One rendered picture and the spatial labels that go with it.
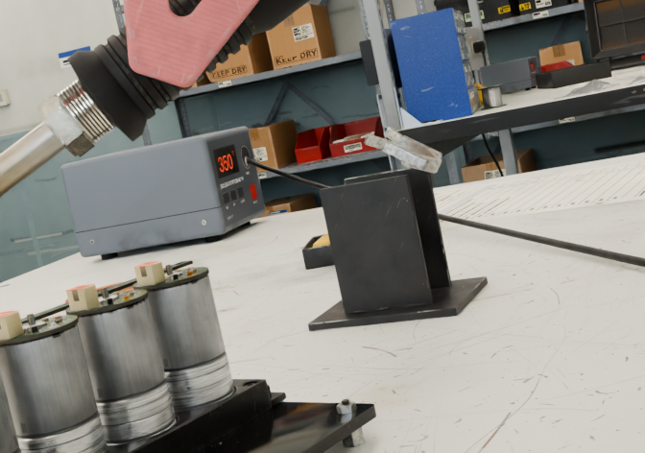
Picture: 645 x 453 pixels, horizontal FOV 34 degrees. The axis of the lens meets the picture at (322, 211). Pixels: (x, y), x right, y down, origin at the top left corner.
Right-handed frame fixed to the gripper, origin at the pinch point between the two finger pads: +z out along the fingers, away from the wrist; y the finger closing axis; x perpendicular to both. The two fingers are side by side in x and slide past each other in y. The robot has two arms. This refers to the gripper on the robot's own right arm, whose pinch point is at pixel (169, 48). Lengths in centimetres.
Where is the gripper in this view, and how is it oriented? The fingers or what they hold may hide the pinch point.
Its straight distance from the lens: 25.5
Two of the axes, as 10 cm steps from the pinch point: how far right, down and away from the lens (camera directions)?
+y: 1.5, 0.8, -9.9
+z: -3.0, 9.5, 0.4
